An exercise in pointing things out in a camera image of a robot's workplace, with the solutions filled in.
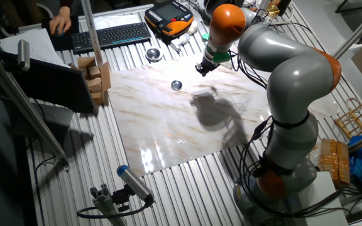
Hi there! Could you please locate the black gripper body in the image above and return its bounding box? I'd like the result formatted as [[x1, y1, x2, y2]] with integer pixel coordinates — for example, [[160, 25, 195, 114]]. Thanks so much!
[[199, 55, 220, 72]]

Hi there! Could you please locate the small round metal plate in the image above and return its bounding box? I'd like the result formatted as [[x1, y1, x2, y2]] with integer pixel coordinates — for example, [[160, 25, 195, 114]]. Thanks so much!
[[170, 80, 184, 92]]

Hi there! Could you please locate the person's hand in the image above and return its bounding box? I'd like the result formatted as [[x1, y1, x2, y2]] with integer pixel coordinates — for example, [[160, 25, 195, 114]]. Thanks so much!
[[48, 6, 73, 36]]

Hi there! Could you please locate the white power adapter plug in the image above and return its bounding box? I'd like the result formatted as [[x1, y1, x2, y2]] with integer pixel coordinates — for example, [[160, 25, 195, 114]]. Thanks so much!
[[170, 33, 190, 53]]

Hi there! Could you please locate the white egg shaped object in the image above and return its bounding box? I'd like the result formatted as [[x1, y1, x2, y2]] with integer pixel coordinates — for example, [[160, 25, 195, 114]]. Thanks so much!
[[187, 20, 199, 35]]

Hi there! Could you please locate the orange black teach pendant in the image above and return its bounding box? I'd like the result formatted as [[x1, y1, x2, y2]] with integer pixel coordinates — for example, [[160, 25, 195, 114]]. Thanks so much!
[[144, 1, 195, 37]]

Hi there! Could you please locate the marble pattern sheet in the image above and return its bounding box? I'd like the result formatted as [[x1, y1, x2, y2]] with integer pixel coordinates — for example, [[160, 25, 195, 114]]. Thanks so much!
[[107, 50, 341, 177]]

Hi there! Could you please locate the gold crumpled foil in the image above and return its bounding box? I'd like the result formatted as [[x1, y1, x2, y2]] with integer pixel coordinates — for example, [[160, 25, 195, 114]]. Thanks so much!
[[265, 2, 282, 19]]

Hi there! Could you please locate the black keyboard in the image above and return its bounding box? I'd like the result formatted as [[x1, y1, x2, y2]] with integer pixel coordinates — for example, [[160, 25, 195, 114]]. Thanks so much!
[[71, 21, 152, 55]]

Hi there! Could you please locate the white printed document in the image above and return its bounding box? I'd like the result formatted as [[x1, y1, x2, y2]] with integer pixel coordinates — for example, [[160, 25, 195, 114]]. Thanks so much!
[[91, 14, 141, 31]]

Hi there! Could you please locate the cardboard box with wooden blocks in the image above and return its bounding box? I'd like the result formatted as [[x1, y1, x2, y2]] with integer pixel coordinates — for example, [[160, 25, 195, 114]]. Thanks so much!
[[69, 56, 112, 107]]

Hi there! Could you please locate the black mouse pad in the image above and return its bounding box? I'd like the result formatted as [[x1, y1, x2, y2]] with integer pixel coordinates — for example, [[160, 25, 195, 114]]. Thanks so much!
[[41, 14, 80, 51]]

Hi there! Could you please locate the black monitor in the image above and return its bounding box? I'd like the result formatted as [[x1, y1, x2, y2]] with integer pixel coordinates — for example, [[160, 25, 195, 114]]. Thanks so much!
[[0, 49, 97, 114]]

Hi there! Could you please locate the diagonal aluminium bar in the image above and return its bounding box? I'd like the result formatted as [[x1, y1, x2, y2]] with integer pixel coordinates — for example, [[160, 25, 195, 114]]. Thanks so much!
[[333, 3, 362, 60]]

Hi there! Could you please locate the small wooden rack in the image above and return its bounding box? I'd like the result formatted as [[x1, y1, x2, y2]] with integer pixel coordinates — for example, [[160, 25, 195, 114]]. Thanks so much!
[[334, 97, 362, 139]]

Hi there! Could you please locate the tan cardboard box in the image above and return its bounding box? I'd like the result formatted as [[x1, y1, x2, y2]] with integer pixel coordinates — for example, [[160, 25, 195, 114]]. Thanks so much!
[[315, 137, 351, 189]]

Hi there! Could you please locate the white paper stack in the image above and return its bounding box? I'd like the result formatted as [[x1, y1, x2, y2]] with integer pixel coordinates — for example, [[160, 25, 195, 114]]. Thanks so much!
[[0, 28, 70, 68]]

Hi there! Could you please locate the white box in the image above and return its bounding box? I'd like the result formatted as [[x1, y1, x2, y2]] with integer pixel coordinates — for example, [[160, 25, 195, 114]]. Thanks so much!
[[289, 171, 350, 226]]

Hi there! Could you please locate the green gripper mount adapter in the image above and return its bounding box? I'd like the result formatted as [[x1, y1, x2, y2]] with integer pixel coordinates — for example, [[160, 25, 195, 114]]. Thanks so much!
[[201, 32, 232, 64]]

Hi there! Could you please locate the short aluminium post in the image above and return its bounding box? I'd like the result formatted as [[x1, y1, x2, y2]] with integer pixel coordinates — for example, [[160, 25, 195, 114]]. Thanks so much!
[[255, 0, 272, 16]]

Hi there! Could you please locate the black cable bundle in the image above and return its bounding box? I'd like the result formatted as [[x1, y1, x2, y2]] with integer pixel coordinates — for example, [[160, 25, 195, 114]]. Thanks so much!
[[229, 9, 351, 220]]

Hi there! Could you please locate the tall aluminium post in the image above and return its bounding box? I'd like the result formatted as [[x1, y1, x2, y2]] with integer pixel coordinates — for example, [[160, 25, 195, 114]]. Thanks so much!
[[80, 0, 104, 67]]

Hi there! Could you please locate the silver camera with blue tip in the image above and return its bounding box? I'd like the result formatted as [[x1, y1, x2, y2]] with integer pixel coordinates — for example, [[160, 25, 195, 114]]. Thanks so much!
[[116, 164, 155, 204]]

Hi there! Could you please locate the aluminium extrusion camera stand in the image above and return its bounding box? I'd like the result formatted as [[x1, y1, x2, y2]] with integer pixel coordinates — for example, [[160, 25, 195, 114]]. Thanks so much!
[[89, 183, 128, 226]]

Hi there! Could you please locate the black camera cable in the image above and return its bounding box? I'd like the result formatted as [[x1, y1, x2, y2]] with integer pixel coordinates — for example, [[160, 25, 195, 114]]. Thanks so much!
[[76, 200, 154, 220]]

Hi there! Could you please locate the long aluminium frame bar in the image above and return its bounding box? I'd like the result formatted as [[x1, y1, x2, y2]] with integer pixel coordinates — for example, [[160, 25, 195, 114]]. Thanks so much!
[[0, 43, 71, 172]]

